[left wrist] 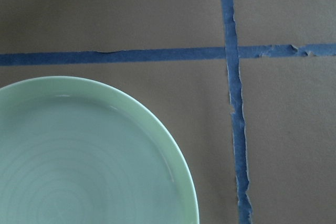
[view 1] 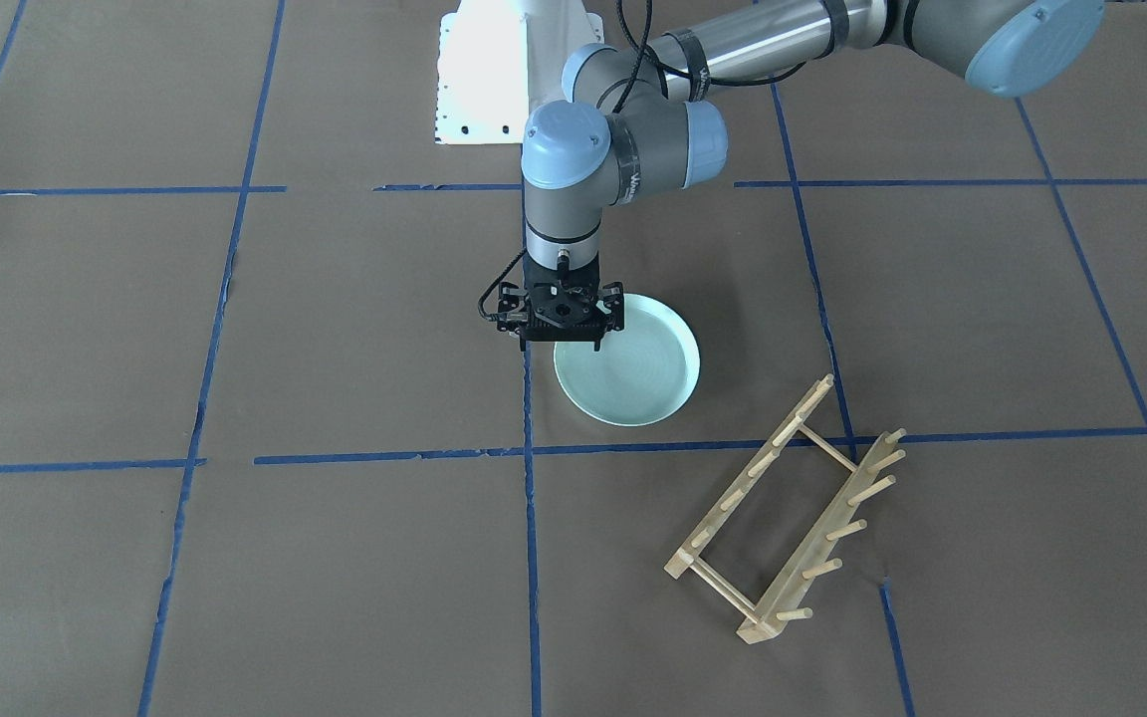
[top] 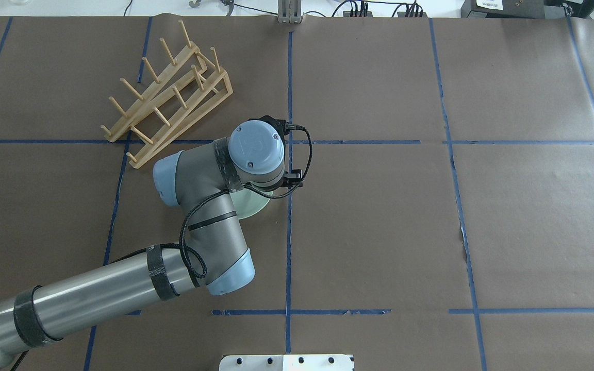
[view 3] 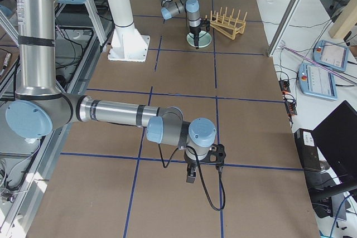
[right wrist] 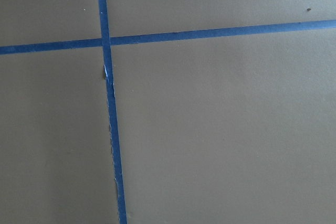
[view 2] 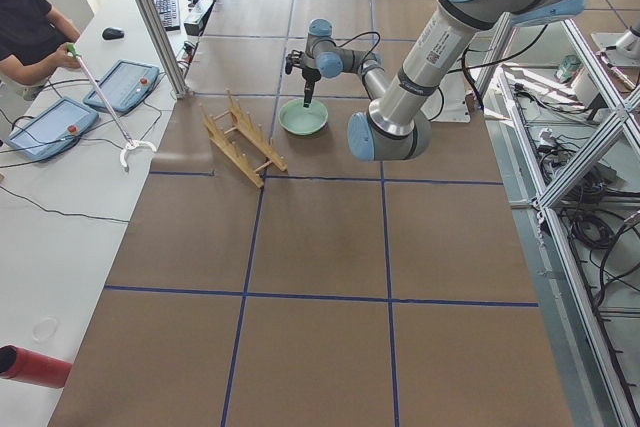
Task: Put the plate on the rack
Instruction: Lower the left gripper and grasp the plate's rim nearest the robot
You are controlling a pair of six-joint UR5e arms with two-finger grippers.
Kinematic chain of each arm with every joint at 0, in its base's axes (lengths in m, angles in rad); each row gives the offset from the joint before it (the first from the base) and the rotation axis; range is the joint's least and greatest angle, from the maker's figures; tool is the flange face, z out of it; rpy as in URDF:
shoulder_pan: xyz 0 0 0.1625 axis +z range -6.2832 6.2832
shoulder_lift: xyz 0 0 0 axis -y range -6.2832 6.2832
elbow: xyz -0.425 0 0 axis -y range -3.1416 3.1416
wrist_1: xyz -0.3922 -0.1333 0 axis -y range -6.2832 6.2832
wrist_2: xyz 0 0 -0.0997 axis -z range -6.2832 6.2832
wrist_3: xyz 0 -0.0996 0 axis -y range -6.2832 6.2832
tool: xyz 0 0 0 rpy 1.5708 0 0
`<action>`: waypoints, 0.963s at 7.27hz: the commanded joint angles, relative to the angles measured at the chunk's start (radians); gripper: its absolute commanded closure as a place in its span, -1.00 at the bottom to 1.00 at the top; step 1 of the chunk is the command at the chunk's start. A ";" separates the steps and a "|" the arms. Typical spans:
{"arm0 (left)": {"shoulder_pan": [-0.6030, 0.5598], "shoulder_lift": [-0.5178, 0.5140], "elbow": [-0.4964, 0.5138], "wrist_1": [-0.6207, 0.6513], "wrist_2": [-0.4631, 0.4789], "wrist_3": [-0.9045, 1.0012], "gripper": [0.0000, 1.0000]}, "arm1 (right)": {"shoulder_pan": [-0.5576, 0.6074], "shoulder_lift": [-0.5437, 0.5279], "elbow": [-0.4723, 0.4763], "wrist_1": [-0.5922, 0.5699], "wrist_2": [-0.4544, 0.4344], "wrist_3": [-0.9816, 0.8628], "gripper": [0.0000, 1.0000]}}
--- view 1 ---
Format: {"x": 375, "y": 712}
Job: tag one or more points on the wooden dish rack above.
{"x": 802, "y": 495}

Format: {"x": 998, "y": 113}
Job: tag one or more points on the mint green plate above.
{"x": 641, "y": 374}

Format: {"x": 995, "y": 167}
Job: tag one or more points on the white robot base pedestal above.
{"x": 499, "y": 60}

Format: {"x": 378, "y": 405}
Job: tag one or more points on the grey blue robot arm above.
{"x": 634, "y": 122}

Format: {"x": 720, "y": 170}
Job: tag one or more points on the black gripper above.
{"x": 509, "y": 308}

